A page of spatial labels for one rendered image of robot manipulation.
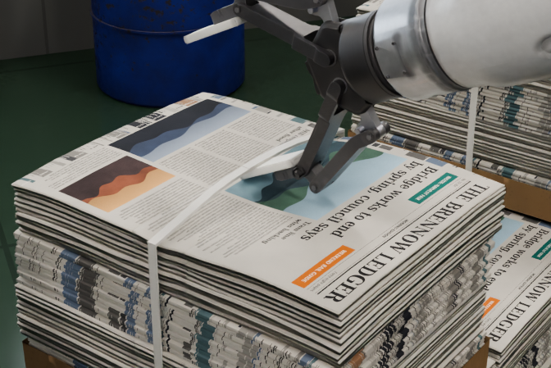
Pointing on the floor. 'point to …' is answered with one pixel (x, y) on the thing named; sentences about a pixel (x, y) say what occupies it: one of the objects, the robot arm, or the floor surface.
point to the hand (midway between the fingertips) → (229, 101)
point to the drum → (164, 26)
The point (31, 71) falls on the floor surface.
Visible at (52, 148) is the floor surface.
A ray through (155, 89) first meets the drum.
